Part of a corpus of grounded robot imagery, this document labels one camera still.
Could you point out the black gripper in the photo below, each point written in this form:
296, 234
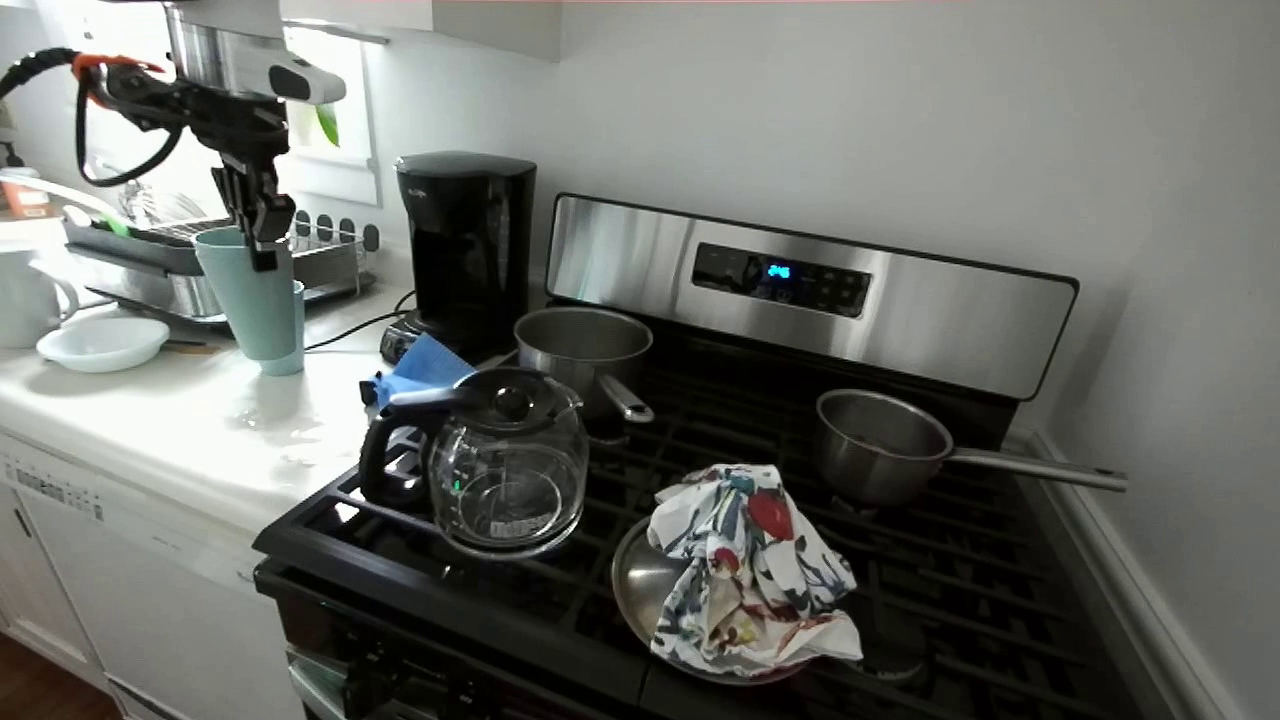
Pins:
249, 135

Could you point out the orchid in white pot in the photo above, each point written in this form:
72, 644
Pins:
330, 125

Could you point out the metal dish rack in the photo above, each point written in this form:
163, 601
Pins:
147, 265

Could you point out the black coffee scoop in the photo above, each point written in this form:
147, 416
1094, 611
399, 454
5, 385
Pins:
399, 346

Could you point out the white bowl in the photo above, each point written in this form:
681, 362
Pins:
102, 341

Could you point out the black coffee maker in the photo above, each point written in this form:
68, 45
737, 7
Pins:
466, 241

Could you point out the blue woven cloth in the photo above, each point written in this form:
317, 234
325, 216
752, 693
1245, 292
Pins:
420, 372

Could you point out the white pitcher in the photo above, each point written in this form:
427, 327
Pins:
25, 300

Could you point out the glass coffee carafe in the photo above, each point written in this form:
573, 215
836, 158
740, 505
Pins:
515, 464

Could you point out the white base cabinet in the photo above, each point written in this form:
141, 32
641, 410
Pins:
147, 601

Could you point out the patterned kitchen towel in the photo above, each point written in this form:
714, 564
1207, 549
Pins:
744, 573

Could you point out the stainless and black stove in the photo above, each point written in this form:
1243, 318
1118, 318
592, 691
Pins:
905, 306

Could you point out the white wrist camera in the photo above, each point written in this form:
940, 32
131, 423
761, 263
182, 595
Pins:
309, 80

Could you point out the white wall cabinet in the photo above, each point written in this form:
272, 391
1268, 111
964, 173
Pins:
452, 25

